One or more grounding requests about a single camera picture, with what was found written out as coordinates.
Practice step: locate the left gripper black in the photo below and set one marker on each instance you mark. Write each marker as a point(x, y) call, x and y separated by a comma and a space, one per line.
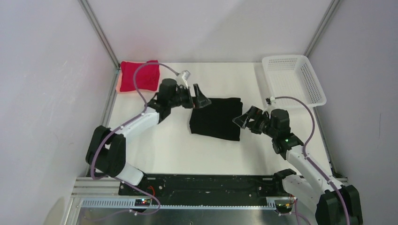
point(201, 100)

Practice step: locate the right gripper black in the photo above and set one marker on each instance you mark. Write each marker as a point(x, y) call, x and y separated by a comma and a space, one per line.
point(242, 120)

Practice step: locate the black t shirt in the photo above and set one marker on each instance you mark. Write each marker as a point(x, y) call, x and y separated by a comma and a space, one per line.
point(216, 119)

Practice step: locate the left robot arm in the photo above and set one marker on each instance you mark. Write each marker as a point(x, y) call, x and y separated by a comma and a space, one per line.
point(107, 149)

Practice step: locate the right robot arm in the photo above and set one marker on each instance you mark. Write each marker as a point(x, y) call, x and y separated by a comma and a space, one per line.
point(317, 174)

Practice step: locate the folded red t shirt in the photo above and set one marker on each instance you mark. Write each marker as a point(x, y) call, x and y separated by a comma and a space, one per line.
point(150, 74)

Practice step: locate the white plastic basket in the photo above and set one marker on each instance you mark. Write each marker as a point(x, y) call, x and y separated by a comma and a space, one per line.
point(292, 76)

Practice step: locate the folded peach t shirt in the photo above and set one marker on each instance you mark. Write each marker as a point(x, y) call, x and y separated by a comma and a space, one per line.
point(140, 83)

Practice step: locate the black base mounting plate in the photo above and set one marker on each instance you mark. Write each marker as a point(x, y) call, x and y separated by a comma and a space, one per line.
point(215, 190)

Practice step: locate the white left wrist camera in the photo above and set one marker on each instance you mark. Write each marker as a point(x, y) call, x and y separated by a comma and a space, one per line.
point(181, 79)

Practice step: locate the aluminium front rail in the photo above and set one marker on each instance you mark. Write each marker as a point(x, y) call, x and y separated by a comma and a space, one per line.
point(111, 202)

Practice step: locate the aluminium frame post right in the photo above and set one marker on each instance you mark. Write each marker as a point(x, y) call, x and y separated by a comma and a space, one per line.
point(322, 26)

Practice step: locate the aluminium frame post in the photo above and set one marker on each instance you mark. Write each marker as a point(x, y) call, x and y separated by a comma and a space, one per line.
point(93, 20)
point(322, 26)

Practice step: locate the aluminium frame post left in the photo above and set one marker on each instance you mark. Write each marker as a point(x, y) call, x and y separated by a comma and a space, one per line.
point(93, 20)

